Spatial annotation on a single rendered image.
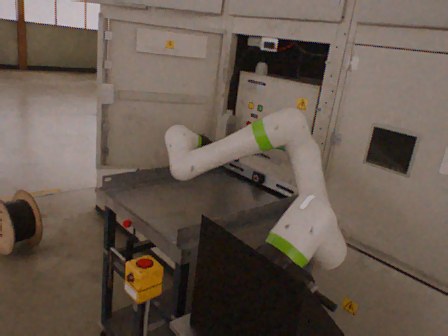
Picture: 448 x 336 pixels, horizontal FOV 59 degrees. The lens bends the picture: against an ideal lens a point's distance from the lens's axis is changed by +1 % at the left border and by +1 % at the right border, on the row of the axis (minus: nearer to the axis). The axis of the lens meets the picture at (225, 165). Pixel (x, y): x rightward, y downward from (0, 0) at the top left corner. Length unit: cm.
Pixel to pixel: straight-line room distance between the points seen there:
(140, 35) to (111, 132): 49
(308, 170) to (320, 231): 36
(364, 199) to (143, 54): 121
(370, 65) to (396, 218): 57
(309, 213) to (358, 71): 70
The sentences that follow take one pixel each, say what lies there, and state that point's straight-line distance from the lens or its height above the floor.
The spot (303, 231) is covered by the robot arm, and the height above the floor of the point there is 109.
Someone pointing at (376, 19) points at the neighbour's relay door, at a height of 167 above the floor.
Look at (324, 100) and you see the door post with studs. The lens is 170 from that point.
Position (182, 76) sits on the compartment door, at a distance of 208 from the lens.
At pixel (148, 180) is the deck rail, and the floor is 86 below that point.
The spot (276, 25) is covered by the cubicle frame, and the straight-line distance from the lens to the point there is 189.
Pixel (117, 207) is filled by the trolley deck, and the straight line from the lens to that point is 170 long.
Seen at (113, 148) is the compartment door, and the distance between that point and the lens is 209.
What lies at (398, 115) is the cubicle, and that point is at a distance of 154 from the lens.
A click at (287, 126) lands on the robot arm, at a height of 129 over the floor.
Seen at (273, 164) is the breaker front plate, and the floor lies 98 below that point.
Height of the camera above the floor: 154
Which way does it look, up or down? 18 degrees down
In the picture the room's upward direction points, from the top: 7 degrees clockwise
